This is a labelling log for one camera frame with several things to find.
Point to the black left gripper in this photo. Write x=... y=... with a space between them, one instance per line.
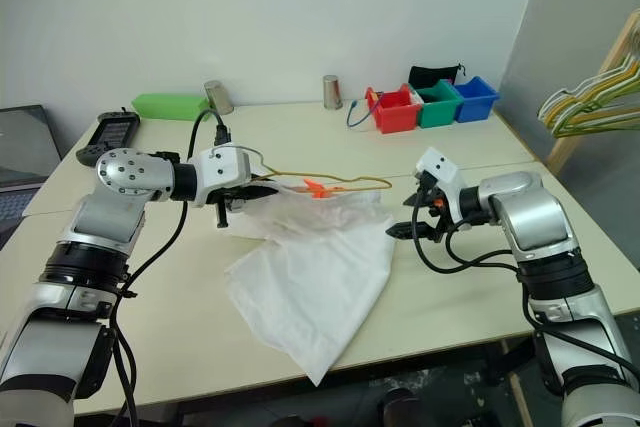
x=232 y=201

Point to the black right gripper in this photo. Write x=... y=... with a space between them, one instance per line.
x=434 y=212

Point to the white cloth garment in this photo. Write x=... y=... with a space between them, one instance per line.
x=310 y=277

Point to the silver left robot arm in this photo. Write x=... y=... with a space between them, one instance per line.
x=125 y=174

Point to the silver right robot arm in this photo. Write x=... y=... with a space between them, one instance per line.
x=530 y=207

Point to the green clothes hanger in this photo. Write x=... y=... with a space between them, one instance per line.
x=595 y=130

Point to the wide metal cup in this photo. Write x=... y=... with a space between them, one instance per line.
x=219 y=97

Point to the red plastic bin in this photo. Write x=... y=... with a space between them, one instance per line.
x=397 y=116

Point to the green plastic bin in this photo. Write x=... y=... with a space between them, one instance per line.
x=437 y=114

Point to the slim metal cup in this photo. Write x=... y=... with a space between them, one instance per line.
x=332 y=92

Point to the green rectangular box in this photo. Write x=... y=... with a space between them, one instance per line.
x=167 y=106

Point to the blue plastic bin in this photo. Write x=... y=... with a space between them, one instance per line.
x=475 y=106

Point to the black fabric pouch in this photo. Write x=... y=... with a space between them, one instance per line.
x=430 y=75

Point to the black handheld controller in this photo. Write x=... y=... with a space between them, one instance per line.
x=111 y=134

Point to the dark rounded shape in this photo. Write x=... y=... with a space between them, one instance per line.
x=400 y=407

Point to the wooden table leg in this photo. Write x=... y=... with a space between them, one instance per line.
x=517 y=387

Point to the grey laptop computer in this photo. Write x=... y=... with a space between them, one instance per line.
x=22 y=147

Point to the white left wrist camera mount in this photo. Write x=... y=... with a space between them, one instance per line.
x=222 y=169

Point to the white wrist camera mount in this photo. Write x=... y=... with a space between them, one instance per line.
x=222 y=169
x=442 y=169

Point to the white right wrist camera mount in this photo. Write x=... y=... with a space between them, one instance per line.
x=442 y=169

